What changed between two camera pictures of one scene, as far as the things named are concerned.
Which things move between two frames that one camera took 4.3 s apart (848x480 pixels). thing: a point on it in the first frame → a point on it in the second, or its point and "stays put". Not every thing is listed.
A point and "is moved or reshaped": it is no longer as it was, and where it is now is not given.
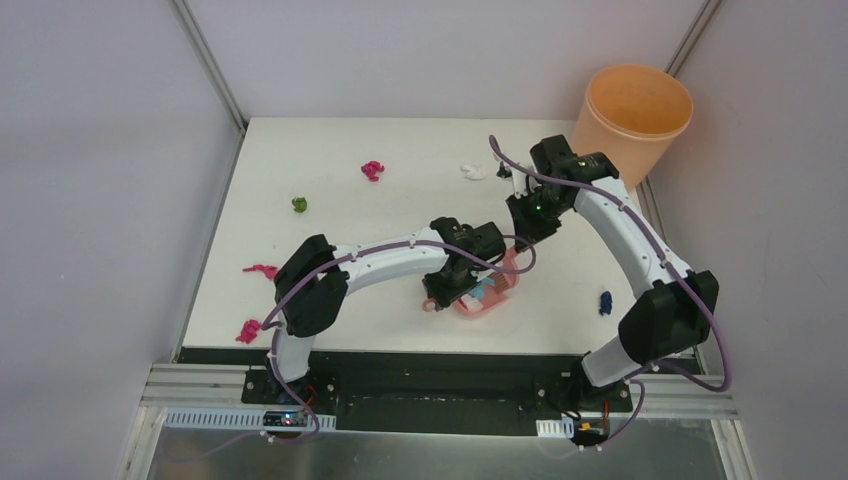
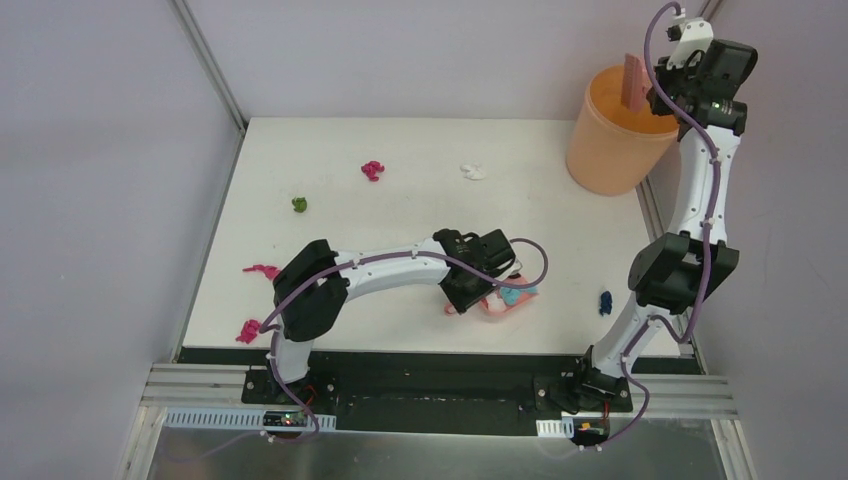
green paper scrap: x=300 y=204 stays put
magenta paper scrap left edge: x=270 y=271 stays put
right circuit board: x=589 y=431 stays put
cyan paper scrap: x=478 y=291 is moved or reshaped
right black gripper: x=525 y=227 → x=664 y=74
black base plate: x=432 y=393 stays put
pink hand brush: x=507 y=281 is moved or reshaped
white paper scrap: x=473 y=171 stays put
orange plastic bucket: x=631 y=113 stays put
